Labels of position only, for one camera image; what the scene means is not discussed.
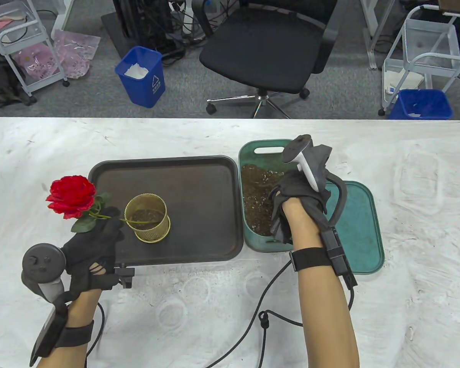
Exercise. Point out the gray left hand controller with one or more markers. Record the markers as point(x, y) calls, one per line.
point(43, 265)

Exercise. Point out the gray right hand controller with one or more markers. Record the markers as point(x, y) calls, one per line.
point(310, 165)

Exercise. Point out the gray hand controller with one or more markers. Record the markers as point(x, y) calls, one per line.
point(310, 165)
point(43, 265)

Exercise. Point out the person's left hand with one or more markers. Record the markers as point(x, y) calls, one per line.
point(94, 255)

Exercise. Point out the person's right forearm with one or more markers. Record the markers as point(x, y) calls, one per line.
point(326, 326)

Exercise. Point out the teal plastic bin lid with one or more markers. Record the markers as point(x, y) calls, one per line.
point(362, 230)

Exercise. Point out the white table leg frame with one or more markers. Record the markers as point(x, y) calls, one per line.
point(370, 38)
point(63, 15)

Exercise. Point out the brown potting mix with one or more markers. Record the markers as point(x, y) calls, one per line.
point(257, 199)
point(149, 218)

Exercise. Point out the person's left forearm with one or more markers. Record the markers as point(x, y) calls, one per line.
point(81, 306)

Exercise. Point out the black computer tower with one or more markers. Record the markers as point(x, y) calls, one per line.
point(145, 23)

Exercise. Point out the white cart with pink bag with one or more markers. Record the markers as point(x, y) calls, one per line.
point(11, 42)

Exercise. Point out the pink plastic bag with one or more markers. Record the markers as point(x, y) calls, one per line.
point(76, 50)

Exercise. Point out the dark brown plastic tray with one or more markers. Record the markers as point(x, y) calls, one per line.
point(199, 199)

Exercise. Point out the teal plastic storage bin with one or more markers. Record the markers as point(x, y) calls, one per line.
point(253, 243)

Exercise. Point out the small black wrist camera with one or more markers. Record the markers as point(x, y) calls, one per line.
point(125, 276)

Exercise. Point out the black office chair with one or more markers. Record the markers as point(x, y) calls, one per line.
point(260, 50)

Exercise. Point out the dark backpack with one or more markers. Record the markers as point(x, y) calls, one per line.
point(0, 88)

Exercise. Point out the white power strip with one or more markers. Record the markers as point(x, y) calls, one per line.
point(186, 17)

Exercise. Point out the white cart with white box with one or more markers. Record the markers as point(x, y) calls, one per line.
point(429, 38)

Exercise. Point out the blue bin with white paper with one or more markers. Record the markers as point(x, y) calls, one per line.
point(145, 86)

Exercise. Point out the person's right hand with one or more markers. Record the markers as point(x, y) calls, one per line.
point(297, 188)

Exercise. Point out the blue plastic waste bin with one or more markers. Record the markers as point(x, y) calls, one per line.
point(421, 109)

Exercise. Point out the red artificial rose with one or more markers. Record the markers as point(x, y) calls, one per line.
point(71, 195)

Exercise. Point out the gold ribbed flower pot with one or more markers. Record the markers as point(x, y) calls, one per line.
point(153, 234)

